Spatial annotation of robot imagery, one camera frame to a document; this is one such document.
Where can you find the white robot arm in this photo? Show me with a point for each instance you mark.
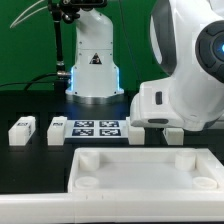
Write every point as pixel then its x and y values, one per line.
pixel 187 38

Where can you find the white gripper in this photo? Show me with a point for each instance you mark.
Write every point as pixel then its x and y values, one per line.
pixel 157 105

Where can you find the black camera stand pole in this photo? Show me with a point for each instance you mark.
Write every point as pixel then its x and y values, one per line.
pixel 59 13

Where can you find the fiducial marker sheet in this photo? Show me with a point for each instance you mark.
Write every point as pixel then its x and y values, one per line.
pixel 96 129

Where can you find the white desk top tray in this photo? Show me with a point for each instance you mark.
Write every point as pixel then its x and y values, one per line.
pixel 145 168

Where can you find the white front rail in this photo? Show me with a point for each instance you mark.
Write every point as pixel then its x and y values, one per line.
pixel 95 207

